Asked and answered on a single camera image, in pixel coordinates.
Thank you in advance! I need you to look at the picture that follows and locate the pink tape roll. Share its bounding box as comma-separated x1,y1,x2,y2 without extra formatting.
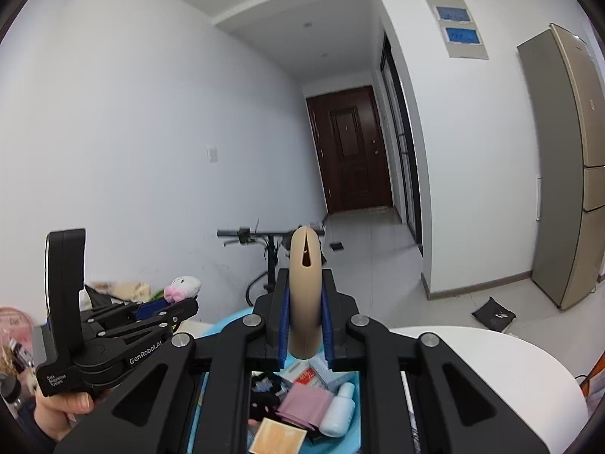
276,382,334,431

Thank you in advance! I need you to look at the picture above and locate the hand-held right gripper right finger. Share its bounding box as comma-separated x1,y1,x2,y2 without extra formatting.
321,269,551,454

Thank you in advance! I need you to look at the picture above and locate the white plastic bottle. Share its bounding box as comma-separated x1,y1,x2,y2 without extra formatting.
319,382,356,437

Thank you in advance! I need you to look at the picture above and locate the person's left hand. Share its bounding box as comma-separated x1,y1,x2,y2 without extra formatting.
34,385,112,443

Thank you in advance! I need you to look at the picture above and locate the bicycle handlebar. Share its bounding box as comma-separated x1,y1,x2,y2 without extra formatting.
217,220,327,308

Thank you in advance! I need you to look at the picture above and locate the black bag with white print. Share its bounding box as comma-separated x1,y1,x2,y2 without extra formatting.
471,296,517,334

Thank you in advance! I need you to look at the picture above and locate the pink white plush toy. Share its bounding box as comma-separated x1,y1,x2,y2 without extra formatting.
163,275,202,303

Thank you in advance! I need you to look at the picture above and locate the orange box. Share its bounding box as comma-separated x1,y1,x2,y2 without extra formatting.
583,354,605,399

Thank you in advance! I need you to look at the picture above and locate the beige cloth bag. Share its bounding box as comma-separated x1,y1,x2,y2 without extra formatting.
90,281,152,302

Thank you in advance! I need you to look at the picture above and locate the red white box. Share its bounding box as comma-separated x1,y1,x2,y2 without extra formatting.
286,362,320,386

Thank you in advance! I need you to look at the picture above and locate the small white box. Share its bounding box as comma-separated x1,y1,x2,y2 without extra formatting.
309,354,355,393

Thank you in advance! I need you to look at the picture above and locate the black framed glass door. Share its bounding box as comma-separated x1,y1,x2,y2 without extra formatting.
379,33,423,247

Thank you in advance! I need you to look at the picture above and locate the beige round disc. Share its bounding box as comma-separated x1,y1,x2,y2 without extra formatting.
289,227,323,359

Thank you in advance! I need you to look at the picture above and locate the black plush with pink paw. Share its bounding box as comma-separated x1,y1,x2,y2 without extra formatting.
250,371,289,429

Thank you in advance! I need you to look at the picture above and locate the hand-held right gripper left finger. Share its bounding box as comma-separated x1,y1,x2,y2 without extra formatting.
56,267,290,454

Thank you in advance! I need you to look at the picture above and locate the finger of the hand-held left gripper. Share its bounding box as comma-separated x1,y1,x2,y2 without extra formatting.
81,297,199,327
93,315,181,342

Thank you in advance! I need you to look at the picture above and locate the pink plastic item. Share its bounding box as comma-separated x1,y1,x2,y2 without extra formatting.
0,306,37,344

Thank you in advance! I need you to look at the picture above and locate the blue plastic basin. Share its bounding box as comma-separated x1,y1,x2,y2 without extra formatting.
186,307,366,454

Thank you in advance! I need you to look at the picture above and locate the dark brown door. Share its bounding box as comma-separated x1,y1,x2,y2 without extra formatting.
306,85,394,215

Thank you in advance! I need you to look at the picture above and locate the grey wall panel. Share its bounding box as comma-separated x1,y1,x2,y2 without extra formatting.
424,0,489,61

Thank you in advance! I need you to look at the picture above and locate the gold grey refrigerator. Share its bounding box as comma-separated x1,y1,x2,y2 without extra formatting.
517,23,605,312

